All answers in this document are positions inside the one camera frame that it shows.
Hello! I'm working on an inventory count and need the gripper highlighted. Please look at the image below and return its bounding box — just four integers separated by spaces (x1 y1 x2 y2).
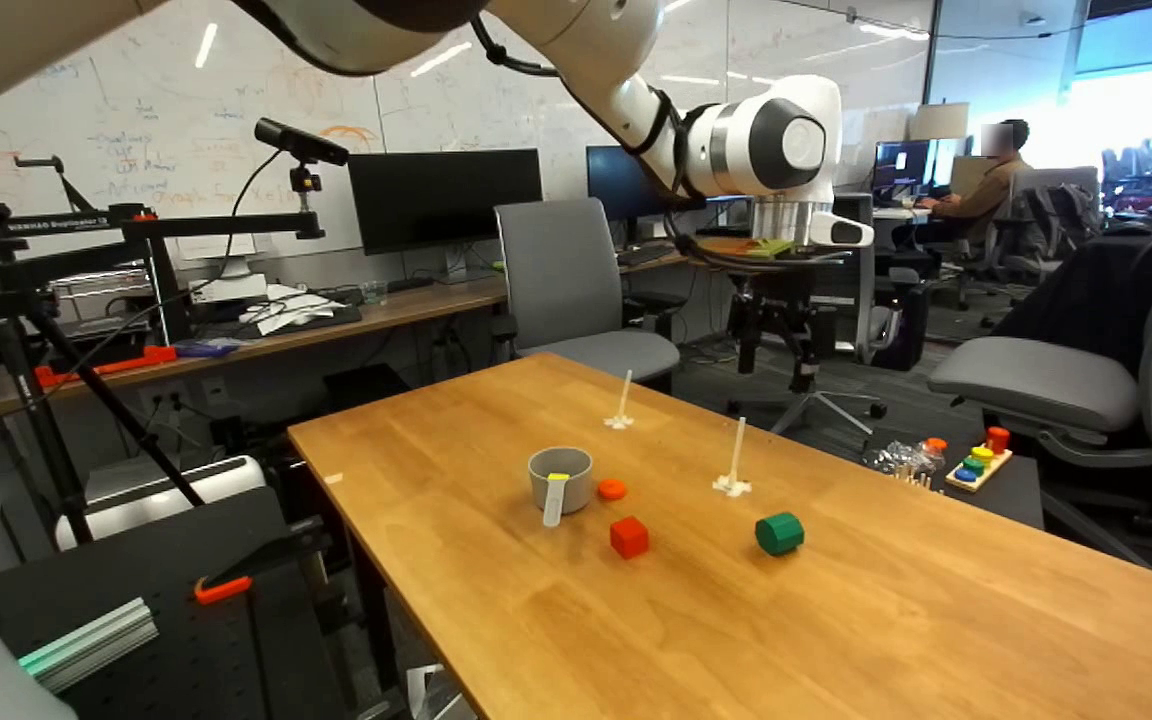
729 254 842 395

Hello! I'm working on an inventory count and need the white peg on base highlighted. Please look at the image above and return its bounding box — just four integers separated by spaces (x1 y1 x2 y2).
712 416 753 498
603 369 636 432

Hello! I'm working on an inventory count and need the clear plastic bag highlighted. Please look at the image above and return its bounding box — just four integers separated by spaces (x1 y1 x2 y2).
866 437 948 491

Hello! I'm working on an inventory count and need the green block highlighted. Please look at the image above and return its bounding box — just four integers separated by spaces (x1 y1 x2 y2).
754 511 806 558

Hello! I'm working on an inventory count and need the row of monitors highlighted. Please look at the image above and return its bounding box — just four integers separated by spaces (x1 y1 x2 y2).
872 136 977 195

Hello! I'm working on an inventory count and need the grey office chair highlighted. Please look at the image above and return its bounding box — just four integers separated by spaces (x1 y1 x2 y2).
492 196 683 393
926 222 1152 573

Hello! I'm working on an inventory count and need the wooden shape stacking toy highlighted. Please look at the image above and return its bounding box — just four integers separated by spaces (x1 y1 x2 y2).
943 426 1015 494

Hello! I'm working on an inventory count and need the red cube block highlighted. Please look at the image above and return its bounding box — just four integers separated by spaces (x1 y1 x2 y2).
609 516 651 560

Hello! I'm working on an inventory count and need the person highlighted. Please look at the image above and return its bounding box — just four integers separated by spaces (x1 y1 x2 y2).
916 118 1035 251

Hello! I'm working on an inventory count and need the small black side table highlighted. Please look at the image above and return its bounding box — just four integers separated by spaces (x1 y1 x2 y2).
864 440 1046 532

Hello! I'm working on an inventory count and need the office chair with backpack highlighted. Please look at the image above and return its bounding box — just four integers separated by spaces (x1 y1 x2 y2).
981 165 1105 301

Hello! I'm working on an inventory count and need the long wooden desk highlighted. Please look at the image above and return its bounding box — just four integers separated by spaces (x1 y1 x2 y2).
0 248 697 425

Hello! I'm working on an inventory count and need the pile of white papers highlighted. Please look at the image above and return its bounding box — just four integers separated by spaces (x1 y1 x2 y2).
236 284 349 337

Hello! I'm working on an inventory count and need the orange clamp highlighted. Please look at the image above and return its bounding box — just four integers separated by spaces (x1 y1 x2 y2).
193 574 254 607

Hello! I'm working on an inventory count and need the orange bar tool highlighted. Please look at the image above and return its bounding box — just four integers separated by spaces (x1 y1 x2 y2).
33 344 179 390

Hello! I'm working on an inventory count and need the whiteboard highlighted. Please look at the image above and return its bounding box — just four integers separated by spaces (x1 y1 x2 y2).
0 0 937 301

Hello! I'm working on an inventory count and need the aluminium profile bar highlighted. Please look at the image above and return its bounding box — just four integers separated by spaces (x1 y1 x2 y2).
18 597 160 695

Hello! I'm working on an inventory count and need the grey cup with handle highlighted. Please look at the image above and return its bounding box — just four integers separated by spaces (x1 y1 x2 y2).
527 446 595 529

